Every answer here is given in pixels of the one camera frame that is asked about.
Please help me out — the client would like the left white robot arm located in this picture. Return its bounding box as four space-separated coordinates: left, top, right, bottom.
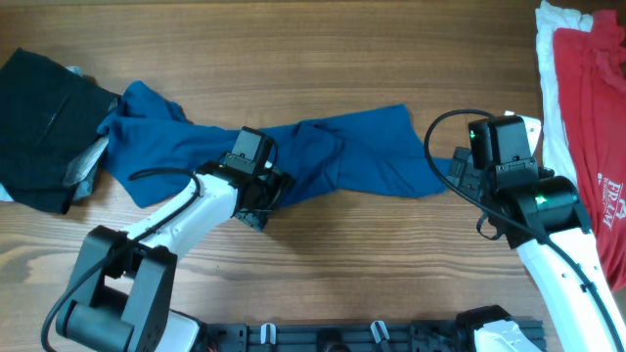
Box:
40 161 292 351

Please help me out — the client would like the black folded garment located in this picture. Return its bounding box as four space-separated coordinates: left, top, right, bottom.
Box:
1 48 117 214

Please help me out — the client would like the red t-shirt with print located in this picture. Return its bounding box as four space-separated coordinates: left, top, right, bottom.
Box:
553 10 625 290

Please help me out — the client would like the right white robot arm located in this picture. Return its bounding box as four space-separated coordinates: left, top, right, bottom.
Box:
445 148 625 351

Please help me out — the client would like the blue t-shirt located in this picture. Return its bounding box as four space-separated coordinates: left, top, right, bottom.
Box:
98 81 445 207

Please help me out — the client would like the grey folded garment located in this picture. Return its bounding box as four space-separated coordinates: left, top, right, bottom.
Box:
63 136 109 200

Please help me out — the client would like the white garment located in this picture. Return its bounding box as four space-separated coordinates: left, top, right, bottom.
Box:
535 1 594 185

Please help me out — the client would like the right black cable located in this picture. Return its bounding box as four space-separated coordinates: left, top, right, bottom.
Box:
424 108 626 352

